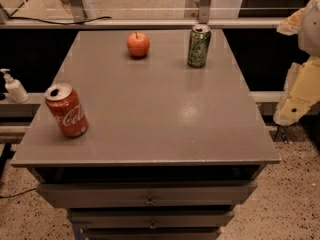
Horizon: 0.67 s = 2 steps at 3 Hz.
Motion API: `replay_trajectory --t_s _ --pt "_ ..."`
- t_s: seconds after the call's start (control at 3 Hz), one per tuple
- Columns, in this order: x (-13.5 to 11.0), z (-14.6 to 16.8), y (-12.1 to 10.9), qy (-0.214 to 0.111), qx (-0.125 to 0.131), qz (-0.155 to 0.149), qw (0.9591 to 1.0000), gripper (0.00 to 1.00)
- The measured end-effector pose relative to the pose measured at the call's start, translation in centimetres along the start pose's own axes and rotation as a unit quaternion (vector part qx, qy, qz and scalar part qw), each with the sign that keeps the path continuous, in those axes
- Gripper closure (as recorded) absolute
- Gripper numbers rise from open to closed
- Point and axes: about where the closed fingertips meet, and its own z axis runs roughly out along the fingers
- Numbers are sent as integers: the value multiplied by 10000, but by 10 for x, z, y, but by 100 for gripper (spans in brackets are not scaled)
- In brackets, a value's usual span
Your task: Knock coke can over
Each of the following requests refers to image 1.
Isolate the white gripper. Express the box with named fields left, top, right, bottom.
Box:
left=273, top=0, right=320, bottom=126

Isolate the red coke can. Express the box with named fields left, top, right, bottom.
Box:
left=45, top=83, right=89, bottom=138

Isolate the green soda can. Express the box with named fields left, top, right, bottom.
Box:
left=187, top=24, right=211, bottom=68

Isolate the grey drawer cabinet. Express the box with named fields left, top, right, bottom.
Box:
left=13, top=30, right=279, bottom=240

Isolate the red apple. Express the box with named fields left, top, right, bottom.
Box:
left=127, top=32, right=150, bottom=57

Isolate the white pump bottle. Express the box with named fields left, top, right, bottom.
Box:
left=0, top=69, right=29, bottom=103

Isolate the black cable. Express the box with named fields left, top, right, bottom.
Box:
left=9, top=0, right=113, bottom=26

